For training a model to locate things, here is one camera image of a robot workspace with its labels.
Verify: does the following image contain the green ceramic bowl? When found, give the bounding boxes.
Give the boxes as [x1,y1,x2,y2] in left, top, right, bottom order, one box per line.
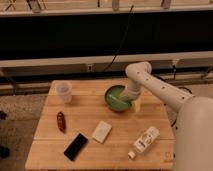
[104,85,132,112]

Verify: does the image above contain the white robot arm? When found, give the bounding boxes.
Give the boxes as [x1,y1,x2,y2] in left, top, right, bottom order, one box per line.
[124,62,213,171]

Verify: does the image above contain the white plastic bottle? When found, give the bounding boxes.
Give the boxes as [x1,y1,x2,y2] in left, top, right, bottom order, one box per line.
[128,126,160,159]

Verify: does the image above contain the white rectangular box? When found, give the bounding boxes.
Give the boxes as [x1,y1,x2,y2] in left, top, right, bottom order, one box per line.
[92,121,112,143]

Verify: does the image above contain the wooden folding table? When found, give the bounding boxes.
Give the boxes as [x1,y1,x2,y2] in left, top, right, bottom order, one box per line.
[25,79,174,171]

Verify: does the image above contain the black smartphone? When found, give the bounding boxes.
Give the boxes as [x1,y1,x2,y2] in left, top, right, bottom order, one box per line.
[64,133,88,161]

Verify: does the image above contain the clear plastic cup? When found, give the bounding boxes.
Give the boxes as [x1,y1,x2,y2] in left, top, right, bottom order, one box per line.
[56,81,72,103]

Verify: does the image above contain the black hanging cable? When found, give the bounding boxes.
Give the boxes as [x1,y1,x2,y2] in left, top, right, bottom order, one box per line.
[103,4,135,72]

